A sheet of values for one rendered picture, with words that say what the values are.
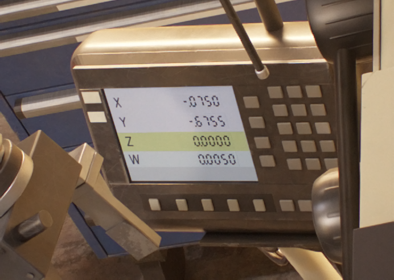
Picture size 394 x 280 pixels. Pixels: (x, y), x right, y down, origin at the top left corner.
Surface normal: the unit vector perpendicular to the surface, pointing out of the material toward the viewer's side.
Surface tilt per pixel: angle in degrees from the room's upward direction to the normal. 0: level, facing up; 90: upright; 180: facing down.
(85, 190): 83
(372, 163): 0
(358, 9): 49
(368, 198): 0
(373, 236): 0
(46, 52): 90
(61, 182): 67
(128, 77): 71
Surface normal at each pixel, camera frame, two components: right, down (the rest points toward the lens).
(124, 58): -0.43, -0.43
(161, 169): -0.41, 0.51
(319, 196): -0.73, -0.36
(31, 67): -0.12, 0.75
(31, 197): 0.70, -0.43
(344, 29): -0.22, 0.37
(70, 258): -0.37, -0.64
